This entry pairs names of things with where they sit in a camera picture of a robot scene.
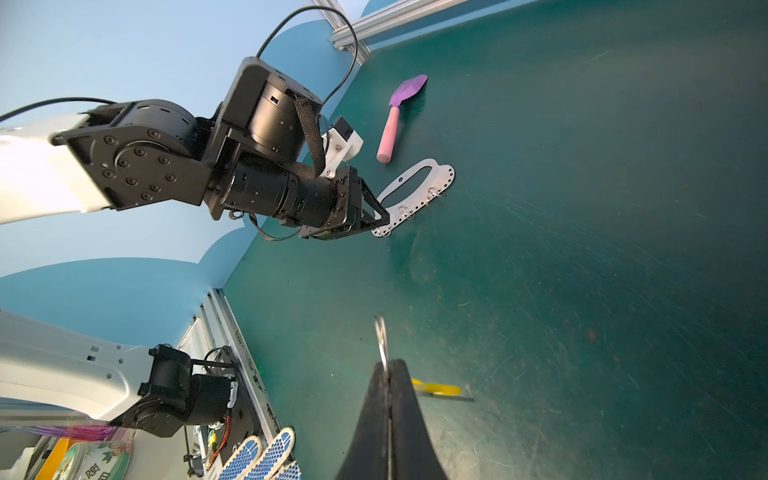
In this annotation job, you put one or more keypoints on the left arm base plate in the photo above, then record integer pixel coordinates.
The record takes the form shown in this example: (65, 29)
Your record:
(213, 445)

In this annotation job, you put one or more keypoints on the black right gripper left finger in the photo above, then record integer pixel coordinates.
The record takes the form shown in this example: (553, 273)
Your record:
(368, 454)

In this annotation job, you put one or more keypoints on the yellow-headed key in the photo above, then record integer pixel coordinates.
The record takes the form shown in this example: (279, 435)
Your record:
(440, 390)

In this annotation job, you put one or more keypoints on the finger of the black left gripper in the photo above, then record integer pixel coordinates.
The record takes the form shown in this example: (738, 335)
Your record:
(373, 214)

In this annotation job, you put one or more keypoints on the aluminium back frame rail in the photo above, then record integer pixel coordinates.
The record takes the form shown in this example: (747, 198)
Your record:
(397, 21)

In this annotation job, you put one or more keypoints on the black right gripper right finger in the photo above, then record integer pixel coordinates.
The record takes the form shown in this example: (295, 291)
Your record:
(413, 455)

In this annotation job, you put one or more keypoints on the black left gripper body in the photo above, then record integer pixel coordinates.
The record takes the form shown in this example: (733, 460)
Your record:
(346, 211)

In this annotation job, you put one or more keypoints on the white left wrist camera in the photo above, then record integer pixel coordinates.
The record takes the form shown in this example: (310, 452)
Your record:
(341, 143)

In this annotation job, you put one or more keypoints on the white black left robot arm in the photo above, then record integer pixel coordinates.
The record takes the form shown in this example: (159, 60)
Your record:
(261, 154)

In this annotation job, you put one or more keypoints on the blue dotted work gloves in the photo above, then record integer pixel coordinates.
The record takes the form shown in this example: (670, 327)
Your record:
(254, 461)

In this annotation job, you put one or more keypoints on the purple spade pink handle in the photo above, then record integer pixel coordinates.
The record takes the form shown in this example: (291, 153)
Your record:
(405, 91)

